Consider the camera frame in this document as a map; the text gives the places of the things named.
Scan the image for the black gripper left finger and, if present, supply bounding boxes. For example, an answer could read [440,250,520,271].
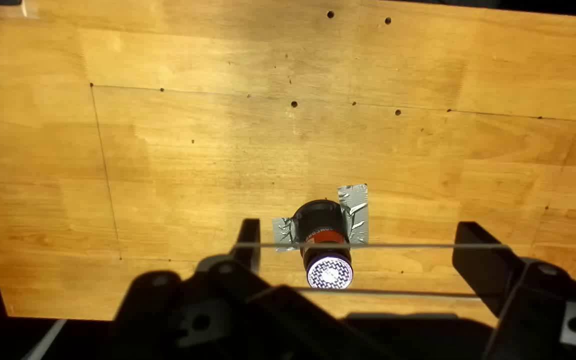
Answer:
[111,217,397,360]

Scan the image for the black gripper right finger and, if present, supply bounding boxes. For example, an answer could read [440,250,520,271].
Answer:
[452,219,576,360]

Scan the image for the dark coffee cup red sleeve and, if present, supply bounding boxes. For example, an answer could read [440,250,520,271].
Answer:
[293,196,356,291]

